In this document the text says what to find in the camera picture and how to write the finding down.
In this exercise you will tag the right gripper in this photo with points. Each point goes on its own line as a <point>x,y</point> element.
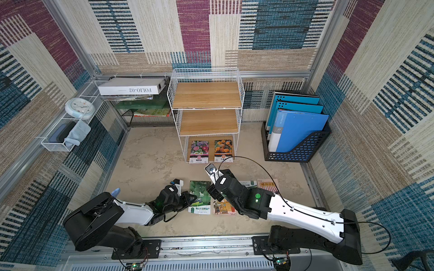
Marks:
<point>217,189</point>

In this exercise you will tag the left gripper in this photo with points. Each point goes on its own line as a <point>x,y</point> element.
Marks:
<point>185,196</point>

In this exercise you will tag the green seed bag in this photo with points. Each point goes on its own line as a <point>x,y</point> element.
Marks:
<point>249,183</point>
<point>202,205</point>

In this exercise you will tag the purple flower seed packet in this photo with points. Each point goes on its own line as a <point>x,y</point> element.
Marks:
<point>199,152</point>

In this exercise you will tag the orange flower seed packet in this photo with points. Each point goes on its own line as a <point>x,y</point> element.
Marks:
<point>223,151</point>

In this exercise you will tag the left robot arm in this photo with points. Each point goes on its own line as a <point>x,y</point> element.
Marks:
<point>97,222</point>

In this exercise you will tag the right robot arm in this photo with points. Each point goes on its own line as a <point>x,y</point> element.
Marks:
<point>335,233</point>

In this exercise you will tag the red green book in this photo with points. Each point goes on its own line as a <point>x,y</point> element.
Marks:
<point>163,112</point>

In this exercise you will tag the black file holder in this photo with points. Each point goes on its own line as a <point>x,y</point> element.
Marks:
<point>302,153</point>

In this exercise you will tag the blue folder front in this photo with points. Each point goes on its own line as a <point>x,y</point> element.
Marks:
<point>292,127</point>

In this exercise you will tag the green book in tray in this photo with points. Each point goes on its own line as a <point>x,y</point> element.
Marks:
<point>141,104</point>

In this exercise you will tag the teal folder middle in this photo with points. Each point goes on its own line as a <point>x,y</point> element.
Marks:
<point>291,106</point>

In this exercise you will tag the teal folder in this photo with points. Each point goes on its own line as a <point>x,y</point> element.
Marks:
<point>291,106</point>
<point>311,102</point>

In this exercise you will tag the teal folder back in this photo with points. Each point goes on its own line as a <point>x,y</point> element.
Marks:
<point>311,102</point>

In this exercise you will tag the light blue cloth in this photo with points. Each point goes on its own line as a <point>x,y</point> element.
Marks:
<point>77,134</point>

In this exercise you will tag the white folio box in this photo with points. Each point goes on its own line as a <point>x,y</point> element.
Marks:
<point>121,86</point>

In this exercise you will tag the white round clock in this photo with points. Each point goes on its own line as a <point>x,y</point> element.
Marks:
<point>80,108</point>

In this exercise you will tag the dark blue case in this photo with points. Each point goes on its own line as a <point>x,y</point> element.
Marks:
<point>62,132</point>

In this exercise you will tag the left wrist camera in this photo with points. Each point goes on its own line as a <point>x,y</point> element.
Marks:
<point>178,184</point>

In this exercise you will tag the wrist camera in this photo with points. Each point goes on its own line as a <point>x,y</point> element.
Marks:
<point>178,184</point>
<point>212,172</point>

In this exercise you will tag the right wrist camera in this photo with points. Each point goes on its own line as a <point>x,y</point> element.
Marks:
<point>212,172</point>

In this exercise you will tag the white wire shelf rack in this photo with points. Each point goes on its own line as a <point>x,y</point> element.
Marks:
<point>207,105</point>

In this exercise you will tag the white wire wall basket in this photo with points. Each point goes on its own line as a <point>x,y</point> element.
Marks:
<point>91,93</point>

